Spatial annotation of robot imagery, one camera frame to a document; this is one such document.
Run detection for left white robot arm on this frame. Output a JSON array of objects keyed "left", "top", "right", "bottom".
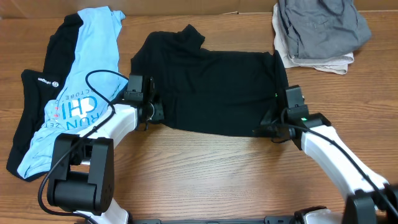
[{"left": 47, "top": 103, "right": 164, "bottom": 223}]

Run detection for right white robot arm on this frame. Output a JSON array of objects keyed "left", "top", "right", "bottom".
[{"left": 254, "top": 107, "right": 397, "bottom": 223}]

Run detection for light blue printed t-shirt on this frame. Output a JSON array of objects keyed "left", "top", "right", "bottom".
[{"left": 17, "top": 6, "right": 127, "bottom": 182}]

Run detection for beige folded garment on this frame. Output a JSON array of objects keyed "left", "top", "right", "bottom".
[{"left": 272, "top": 3, "right": 354, "bottom": 75}]

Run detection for grey folded shorts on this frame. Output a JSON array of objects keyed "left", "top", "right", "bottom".
[{"left": 277, "top": 0, "right": 372, "bottom": 59}]

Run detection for black logo t-shirt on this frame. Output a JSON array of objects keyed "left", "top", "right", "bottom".
[{"left": 6, "top": 13, "right": 83, "bottom": 179}]

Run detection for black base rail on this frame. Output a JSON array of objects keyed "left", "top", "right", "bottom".
[{"left": 124, "top": 205, "right": 351, "bottom": 224}]

